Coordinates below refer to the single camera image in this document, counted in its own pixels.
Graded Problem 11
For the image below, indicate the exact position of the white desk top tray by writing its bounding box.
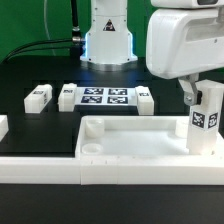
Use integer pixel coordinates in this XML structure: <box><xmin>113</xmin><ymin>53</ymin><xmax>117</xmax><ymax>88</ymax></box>
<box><xmin>75</xmin><ymin>116</ymin><xmax>224</xmax><ymax>167</ymax></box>

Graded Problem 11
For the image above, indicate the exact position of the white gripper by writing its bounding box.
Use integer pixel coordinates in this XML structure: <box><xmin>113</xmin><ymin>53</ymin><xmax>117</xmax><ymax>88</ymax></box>
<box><xmin>146</xmin><ymin>0</ymin><xmax>224</xmax><ymax>106</ymax></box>

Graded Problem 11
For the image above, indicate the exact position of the black cable pair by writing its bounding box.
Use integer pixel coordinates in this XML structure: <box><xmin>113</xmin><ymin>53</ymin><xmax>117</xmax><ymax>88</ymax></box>
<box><xmin>2</xmin><ymin>37</ymin><xmax>84</xmax><ymax>63</ymax></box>

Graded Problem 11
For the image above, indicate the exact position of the marker sheet with tags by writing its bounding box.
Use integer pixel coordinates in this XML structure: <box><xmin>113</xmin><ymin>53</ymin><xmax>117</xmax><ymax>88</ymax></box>
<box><xmin>75</xmin><ymin>87</ymin><xmax>137</xmax><ymax>106</ymax></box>

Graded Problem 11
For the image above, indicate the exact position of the thin white cable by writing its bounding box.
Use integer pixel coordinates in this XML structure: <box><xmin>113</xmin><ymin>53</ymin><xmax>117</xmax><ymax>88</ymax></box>
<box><xmin>43</xmin><ymin>0</ymin><xmax>57</xmax><ymax>57</ymax></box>

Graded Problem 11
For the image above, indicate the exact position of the white L-shaped obstacle fence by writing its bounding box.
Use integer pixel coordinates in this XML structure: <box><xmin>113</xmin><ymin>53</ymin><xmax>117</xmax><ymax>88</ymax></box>
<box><xmin>0</xmin><ymin>116</ymin><xmax>224</xmax><ymax>186</ymax></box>

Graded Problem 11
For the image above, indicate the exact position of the black vertical cable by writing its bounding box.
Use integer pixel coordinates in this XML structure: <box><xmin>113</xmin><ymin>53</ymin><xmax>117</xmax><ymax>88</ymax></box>
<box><xmin>70</xmin><ymin>0</ymin><xmax>81</xmax><ymax>38</ymax></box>

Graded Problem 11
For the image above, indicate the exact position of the white block left edge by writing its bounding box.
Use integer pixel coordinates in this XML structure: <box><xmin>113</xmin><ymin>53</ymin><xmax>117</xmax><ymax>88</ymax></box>
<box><xmin>0</xmin><ymin>115</ymin><xmax>9</xmax><ymax>142</ymax></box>

